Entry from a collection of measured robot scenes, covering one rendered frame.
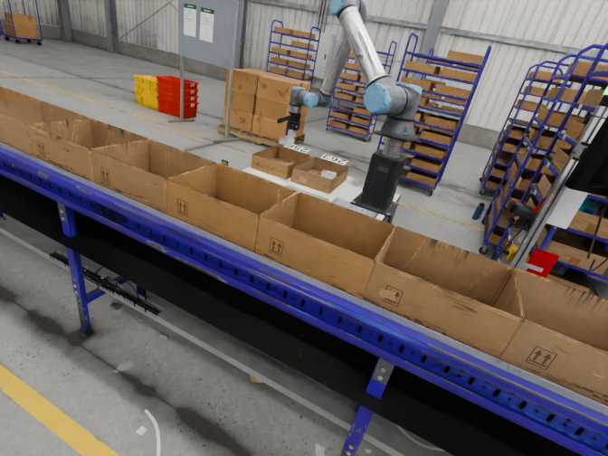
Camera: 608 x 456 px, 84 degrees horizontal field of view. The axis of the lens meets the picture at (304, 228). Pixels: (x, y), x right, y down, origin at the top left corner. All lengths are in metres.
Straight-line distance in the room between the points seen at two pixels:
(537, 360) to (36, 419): 1.85
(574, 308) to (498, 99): 9.61
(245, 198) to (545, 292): 1.13
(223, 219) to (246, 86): 4.88
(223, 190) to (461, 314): 1.05
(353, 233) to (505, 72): 9.68
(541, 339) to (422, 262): 0.43
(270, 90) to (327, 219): 4.53
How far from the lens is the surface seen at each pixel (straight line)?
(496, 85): 10.75
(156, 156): 1.76
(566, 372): 1.13
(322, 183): 2.19
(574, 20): 10.97
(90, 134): 2.08
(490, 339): 1.07
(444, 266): 1.28
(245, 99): 5.98
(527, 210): 1.85
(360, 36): 2.07
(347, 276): 1.04
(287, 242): 1.07
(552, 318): 1.38
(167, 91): 7.08
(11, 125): 2.03
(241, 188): 1.47
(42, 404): 2.00
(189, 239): 1.23
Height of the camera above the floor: 1.54
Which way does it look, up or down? 28 degrees down
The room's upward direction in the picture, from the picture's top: 12 degrees clockwise
